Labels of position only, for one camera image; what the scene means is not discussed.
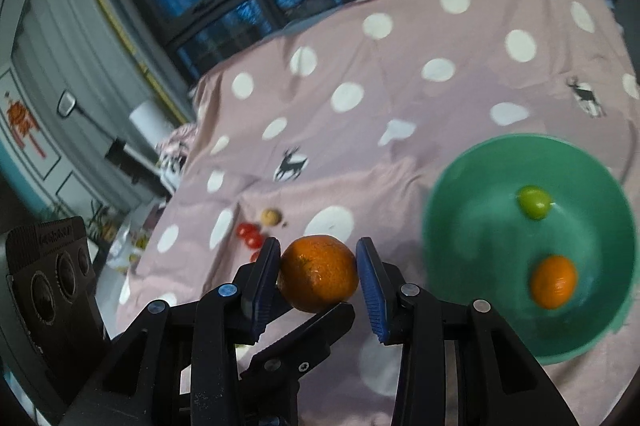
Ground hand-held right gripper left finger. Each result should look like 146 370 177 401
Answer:
65 236 283 426

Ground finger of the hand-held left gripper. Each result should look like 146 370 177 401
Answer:
239 301 357 387

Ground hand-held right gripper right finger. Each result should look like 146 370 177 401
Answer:
355 236 581 426

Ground orange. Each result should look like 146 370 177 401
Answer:
530 255 579 310
276 235 360 313

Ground green bowl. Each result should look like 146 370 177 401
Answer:
422 133 633 366

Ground green fruit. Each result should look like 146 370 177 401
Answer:
516 186 554 221

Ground pile of clothes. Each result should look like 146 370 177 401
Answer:
155 123 198 194

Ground pink polka dot blanket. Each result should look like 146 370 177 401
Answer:
115 0 640 426

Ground white paper roll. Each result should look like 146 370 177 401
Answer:
129 100 174 137

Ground grey curtain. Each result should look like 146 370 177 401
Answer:
10 0 196 217

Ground red wall decoration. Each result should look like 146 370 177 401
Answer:
5 91 48 159

